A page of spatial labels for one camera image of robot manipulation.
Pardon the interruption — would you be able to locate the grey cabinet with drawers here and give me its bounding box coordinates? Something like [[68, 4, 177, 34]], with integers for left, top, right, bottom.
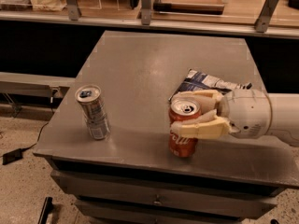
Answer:
[[35, 31, 298, 224]]

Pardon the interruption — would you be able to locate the black power adapter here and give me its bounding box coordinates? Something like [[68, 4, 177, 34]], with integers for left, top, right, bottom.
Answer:
[[3, 148, 22, 165]]

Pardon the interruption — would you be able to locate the metal shelf bracket left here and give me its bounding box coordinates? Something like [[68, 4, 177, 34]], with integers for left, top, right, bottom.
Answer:
[[66, 0, 81, 21]]

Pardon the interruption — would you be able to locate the blue chip bag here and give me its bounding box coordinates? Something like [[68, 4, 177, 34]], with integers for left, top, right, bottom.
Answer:
[[169, 69, 252, 100]]

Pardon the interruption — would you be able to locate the black object on floor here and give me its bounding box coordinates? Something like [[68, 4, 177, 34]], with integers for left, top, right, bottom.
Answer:
[[37, 197, 53, 224]]

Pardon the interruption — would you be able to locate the metal shelf bracket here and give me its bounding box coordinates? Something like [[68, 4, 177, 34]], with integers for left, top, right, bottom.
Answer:
[[141, 0, 151, 25], [254, 0, 279, 33], [66, 0, 81, 21]]

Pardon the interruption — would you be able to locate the metal shelf bracket right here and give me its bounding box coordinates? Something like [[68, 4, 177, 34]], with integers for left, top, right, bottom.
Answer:
[[254, 0, 279, 33]]

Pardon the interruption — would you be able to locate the metal shelf bracket middle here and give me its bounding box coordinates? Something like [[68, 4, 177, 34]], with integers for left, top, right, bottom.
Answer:
[[141, 0, 151, 25]]

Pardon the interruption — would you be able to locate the orange coke can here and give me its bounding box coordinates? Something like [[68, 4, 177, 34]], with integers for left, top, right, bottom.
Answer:
[[168, 98, 201, 158]]

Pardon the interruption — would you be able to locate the silver blue energy drink can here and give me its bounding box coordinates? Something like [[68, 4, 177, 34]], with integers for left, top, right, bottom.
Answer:
[[75, 85, 110, 140]]

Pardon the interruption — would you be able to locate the black cable on floor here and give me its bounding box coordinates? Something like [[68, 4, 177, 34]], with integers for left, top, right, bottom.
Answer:
[[20, 121, 50, 151]]

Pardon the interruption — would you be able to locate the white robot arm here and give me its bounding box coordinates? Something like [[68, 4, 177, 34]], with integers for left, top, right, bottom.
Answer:
[[170, 89, 299, 147]]

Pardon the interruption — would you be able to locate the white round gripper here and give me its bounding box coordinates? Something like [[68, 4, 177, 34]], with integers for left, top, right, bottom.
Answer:
[[170, 89, 272, 140]]

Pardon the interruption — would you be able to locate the grey side bench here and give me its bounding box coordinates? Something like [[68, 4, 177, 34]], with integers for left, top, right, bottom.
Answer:
[[0, 72, 75, 98]]

